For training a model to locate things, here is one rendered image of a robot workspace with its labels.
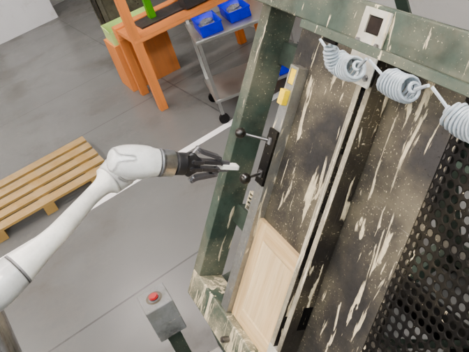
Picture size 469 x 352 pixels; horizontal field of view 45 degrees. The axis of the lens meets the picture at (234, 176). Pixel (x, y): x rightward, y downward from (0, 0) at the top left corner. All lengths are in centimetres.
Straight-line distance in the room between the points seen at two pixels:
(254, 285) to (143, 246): 212
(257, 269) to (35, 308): 236
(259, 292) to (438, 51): 106
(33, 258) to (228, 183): 85
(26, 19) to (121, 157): 823
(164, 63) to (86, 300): 316
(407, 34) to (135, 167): 86
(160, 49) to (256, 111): 420
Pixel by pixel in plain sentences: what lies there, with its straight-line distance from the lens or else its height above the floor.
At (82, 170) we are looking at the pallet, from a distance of 503.
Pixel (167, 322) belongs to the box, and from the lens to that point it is 234.
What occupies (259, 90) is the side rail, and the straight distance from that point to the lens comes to 207.
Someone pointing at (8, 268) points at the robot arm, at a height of 163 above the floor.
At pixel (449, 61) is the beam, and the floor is 188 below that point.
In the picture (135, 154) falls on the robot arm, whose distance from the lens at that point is 172.
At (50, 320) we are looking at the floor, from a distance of 397.
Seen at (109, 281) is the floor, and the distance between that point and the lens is 396.
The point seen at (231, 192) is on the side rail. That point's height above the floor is 121.
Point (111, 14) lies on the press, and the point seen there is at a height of 45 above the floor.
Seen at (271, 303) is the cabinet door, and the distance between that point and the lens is 196.
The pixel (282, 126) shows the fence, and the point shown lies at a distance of 187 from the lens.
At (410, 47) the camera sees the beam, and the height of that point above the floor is 188.
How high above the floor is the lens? 251
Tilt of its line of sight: 35 degrees down
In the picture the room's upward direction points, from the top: 19 degrees counter-clockwise
